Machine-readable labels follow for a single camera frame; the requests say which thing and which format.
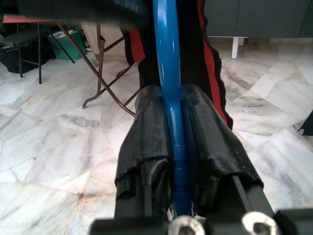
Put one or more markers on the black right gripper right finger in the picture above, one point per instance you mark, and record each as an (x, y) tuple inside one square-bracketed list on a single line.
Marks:
[(215, 151)]

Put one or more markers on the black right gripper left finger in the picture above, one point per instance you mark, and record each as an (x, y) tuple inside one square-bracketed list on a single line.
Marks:
[(146, 142)]

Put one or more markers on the blue plastic hanger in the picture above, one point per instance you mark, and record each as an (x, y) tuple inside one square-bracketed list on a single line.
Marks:
[(167, 49)]

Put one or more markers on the black jersey with red stripes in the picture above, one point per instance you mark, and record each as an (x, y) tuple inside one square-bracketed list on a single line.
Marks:
[(193, 49)]

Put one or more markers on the marble folding table red edge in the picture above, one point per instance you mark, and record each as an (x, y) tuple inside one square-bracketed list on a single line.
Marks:
[(99, 61)]

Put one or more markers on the beige cardboard box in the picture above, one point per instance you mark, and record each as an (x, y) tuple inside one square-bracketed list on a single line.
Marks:
[(112, 39)]

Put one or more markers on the green storage bin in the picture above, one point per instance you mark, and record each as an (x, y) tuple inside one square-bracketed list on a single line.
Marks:
[(66, 47)]

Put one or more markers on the black folding chair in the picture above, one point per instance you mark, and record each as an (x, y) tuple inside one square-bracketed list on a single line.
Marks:
[(39, 61)]

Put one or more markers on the black television console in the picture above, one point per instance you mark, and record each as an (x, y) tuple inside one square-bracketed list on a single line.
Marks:
[(256, 17)]

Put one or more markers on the black bag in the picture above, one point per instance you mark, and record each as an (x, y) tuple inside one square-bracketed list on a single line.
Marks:
[(14, 54)]

